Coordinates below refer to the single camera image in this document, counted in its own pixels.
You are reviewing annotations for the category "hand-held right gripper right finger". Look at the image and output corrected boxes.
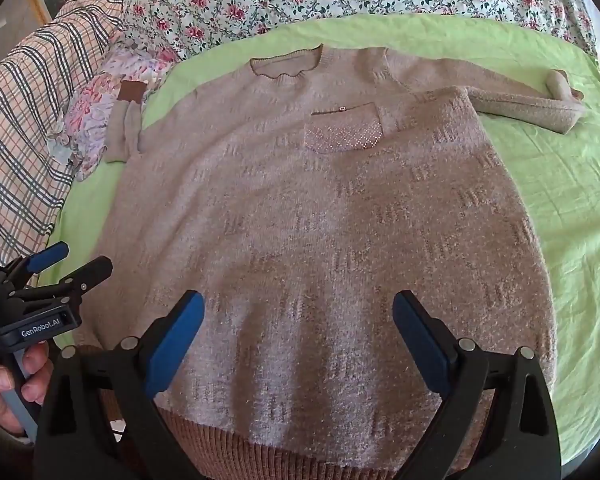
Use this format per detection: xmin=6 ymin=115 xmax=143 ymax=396
xmin=392 ymin=290 xmax=563 ymax=480

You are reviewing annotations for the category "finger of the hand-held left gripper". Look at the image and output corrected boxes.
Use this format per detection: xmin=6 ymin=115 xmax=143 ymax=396
xmin=10 ymin=256 xmax=113 ymax=307
xmin=0 ymin=241 xmax=70 ymax=287

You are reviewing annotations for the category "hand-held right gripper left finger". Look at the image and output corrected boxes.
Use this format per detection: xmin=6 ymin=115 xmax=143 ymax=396
xmin=32 ymin=290 xmax=206 ymax=480

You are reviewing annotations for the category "beige knitted sweater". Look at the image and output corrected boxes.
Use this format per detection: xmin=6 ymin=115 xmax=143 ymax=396
xmin=87 ymin=45 xmax=588 ymax=480

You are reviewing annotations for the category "person's left hand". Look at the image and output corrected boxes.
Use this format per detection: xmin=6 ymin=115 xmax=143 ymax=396
xmin=0 ymin=342 xmax=54 ymax=437

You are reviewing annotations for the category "plaid blanket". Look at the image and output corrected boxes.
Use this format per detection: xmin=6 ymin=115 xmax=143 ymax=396
xmin=0 ymin=0 xmax=131 ymax=271

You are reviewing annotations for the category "pastel floral cloth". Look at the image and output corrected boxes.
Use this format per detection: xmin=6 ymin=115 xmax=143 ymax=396
xmin=47 ymin=42 xmax=181 ymax=183

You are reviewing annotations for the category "green bed sheet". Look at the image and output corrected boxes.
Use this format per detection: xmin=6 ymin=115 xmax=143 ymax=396
xmin=45 ymin=10 xmax=600 ymax=471

